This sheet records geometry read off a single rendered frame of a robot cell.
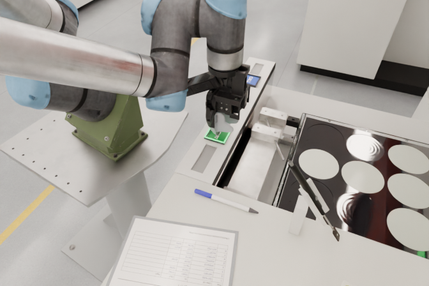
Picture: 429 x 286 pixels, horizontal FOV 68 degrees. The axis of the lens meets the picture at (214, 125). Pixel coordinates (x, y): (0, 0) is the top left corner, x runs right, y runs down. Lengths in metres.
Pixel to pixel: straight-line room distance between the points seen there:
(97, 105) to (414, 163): 0.84
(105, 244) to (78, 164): 0.83
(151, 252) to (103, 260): 1.12
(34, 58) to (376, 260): 0.64
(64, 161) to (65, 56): 0.57
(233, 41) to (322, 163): 0.42
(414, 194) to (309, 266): 0.37
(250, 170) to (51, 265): 1.25
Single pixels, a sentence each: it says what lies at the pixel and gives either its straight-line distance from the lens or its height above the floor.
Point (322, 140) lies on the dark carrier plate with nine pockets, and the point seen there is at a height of 0.90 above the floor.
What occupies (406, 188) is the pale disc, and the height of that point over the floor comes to 0.90.
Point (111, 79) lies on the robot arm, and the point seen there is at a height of 1.24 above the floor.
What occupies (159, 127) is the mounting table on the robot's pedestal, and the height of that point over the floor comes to 0.82.
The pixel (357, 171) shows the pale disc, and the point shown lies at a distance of 0.88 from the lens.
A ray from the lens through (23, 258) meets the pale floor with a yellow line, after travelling 1.92.
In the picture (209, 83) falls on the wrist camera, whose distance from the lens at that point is 0.68.
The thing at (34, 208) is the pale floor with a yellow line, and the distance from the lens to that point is 2.07.
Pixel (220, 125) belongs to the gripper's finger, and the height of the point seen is 1.01.
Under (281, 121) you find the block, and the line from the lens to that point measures 0.96.
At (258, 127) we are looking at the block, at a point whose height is 0.91.
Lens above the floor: 1.53
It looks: 43 degrees down
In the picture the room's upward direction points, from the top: straight up
